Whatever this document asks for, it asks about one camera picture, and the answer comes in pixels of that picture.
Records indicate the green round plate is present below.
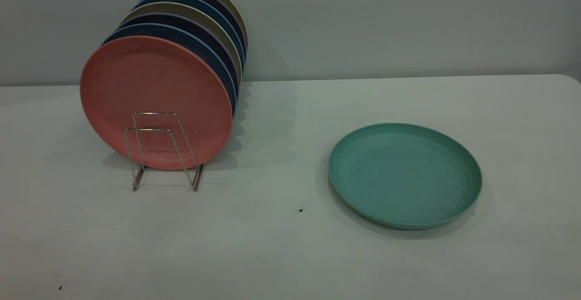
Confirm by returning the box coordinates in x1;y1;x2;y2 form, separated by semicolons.
328;123;483;231

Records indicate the pink round plate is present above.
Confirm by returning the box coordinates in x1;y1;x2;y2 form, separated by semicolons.
80;35;234;171

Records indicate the navy plate light blue rim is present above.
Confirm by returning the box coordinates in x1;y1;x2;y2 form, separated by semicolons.
102;22;238;118

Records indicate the dark purple plate lilac rim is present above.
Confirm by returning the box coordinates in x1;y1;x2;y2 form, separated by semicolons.
120;13;241;96

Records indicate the metal wire plate rack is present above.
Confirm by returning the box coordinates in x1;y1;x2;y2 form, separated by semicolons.
123;112;204;192

